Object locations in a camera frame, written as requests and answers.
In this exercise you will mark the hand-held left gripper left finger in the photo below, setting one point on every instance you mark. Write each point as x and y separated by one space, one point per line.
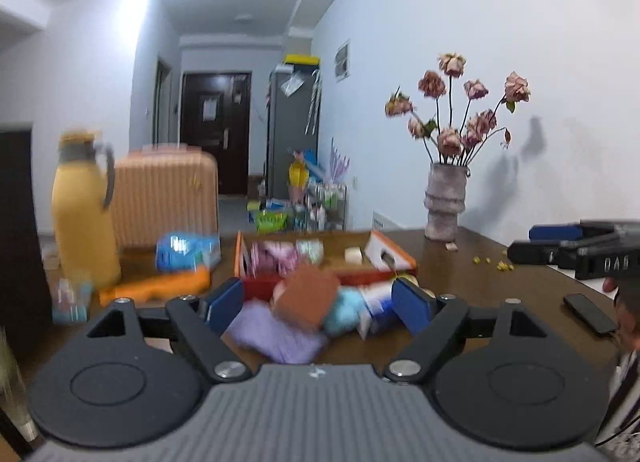
225 304

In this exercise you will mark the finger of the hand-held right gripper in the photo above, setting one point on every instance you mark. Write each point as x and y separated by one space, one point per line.
535 252
555 233

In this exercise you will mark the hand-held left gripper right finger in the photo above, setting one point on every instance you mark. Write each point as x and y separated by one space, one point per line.
412 304

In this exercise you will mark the yellow fluffy puff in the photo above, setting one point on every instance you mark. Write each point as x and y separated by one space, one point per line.
411 281

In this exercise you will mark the blue and white packet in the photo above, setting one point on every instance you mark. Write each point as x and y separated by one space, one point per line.
377 309

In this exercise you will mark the purple knitted cloth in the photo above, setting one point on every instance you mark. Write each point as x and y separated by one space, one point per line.
275 334

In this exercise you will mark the orange-edged cardboard box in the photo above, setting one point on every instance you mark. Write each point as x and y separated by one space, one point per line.
360 273

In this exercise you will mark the light blue fluffy puff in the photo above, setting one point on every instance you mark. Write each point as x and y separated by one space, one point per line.
345 312

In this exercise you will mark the brown cloth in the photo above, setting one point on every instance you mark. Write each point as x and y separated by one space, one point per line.
307 297

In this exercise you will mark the white iridescent pouch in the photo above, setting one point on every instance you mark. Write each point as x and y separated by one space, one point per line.
310 251

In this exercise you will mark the person's right hand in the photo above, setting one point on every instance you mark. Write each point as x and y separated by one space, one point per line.
610 286

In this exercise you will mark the scattered yellow crumbs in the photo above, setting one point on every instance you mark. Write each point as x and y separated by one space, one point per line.
500 267

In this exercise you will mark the black phone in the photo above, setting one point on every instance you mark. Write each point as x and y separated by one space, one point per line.
590 314

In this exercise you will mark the blue tissue packet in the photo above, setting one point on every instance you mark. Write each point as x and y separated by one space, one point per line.
185 252

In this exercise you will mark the orange cloth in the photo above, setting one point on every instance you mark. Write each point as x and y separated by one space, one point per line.
160 284

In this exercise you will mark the green package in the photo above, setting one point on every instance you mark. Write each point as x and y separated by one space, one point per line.
271 222

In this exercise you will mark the pink textured vase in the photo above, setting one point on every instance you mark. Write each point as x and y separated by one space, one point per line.
445 202

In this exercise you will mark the peach ribbed suitcase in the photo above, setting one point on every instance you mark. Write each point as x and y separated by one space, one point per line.
165 197

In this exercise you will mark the person's striped clothing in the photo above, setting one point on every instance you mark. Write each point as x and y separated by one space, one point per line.
625 402

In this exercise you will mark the dried rose bouquet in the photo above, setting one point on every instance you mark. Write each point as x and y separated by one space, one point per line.
450 136

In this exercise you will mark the small water bottle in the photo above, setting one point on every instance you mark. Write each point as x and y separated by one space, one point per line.
72 302

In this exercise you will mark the purple feathery decoration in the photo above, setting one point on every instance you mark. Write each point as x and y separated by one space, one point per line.
340 161

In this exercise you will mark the dark entrance door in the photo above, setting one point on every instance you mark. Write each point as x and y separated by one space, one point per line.
215 141

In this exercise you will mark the yellow thermos jug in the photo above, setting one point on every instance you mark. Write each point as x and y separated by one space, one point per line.
82 222

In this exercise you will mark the grey refrigerator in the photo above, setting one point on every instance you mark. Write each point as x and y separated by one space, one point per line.
287 141

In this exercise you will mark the black paper bag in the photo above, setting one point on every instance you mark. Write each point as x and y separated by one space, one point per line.
20 242

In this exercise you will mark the clear drinking glass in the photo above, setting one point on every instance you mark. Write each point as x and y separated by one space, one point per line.
12 392

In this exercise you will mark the yellow box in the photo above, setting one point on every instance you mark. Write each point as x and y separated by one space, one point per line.
302 60

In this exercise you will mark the white wall vent panel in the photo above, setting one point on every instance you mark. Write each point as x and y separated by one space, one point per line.
385 221

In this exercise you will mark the wall electric panel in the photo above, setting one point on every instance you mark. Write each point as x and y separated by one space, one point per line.
342 61

